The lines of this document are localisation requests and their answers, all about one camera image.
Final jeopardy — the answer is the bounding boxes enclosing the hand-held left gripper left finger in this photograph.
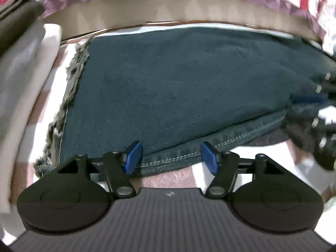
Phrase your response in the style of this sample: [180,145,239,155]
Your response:
[56,140,143,198]

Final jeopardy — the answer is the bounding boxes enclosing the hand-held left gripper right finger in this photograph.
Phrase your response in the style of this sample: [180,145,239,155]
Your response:
[201,142,285,198]

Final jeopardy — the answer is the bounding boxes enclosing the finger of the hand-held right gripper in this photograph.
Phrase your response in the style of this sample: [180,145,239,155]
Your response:
[291,72,336,104]
[311,110,336,171]

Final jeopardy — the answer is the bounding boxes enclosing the dark blue denim jeans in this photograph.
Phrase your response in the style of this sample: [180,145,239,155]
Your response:
[34,28,336,179]

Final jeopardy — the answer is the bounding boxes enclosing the white cloth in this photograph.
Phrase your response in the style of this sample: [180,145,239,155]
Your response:
[294,155,336,205]

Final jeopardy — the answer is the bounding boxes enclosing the checkered printed floor mat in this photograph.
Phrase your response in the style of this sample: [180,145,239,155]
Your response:
[0,24,336,242]

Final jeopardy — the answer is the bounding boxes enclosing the cream folded garment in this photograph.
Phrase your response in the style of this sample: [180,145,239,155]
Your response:
[0,24,63,216]

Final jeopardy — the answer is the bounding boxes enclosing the grey folded garment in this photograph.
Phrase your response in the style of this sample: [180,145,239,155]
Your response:
[0,24,45,137]

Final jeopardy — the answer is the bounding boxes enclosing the beige mattress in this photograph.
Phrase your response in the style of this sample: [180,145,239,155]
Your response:
[42,0,323,41]

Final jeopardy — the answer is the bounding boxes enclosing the brown folded garment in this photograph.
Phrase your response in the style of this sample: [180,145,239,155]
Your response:
[0,0,45,55]

